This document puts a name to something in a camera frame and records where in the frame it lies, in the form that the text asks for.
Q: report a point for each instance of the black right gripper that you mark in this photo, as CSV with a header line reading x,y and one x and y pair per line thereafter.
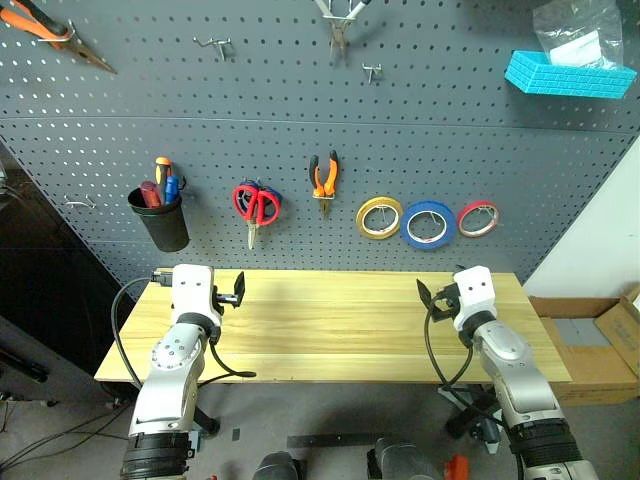
x,y
447,302

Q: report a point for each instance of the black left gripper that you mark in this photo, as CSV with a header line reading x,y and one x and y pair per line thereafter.
x,y
219,300

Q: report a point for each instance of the blue tape roll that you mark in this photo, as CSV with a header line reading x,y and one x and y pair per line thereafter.
x,y
427,245

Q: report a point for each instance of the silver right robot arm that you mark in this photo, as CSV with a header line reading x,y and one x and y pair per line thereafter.
x,y
520,380

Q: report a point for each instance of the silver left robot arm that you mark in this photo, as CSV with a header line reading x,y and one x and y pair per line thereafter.
x,y
170,380

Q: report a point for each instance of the grey metal pegboard wall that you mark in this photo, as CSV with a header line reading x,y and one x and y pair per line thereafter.
x,y
300,125

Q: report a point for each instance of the red tape roll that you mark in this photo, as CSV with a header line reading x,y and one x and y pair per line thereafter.
x,y
478,203

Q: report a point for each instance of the black plastic cup holder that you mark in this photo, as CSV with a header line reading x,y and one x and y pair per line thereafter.
x,y
165,230

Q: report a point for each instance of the yellow tape roll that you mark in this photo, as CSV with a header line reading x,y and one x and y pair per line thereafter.
x,y
360,218

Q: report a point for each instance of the black table leg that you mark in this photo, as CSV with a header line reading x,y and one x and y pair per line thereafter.
x,y
465,415
207,422

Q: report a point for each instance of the large brown cardboard box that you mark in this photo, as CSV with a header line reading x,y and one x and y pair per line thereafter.
x,y
585,370

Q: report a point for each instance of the black flat bar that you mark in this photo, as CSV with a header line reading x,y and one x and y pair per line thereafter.
x,y
335,440

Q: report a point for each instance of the metal pegboard hook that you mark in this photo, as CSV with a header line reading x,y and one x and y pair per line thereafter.
x,y
218,46
371,70
71,31
80,203

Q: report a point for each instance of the small brown cardboard box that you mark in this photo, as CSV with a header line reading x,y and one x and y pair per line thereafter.
x,y
622,330

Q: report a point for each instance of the small red object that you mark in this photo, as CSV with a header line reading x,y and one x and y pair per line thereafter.
x,y
456,468

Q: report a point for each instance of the dark cabinet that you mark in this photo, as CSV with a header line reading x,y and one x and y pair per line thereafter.
x,y
40,280

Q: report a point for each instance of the black tube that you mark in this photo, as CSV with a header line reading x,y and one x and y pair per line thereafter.
x,y
25,367

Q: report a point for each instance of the blue brick-pattern tray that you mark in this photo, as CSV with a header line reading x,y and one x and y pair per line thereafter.
x,y
565,82

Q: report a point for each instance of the clear plastic bag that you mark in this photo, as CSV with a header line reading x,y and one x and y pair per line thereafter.
x,y
575,47

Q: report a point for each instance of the orange black long-nose pliers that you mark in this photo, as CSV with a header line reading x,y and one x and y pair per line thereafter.
x,y
30,22

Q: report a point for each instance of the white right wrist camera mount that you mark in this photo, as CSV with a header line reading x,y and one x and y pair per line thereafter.
x,y
475,295

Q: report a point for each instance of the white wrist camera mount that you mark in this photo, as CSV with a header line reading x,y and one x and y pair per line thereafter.
x,y
192,295
475,295

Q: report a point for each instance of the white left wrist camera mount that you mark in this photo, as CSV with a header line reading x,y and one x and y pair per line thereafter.
x,y
192,295

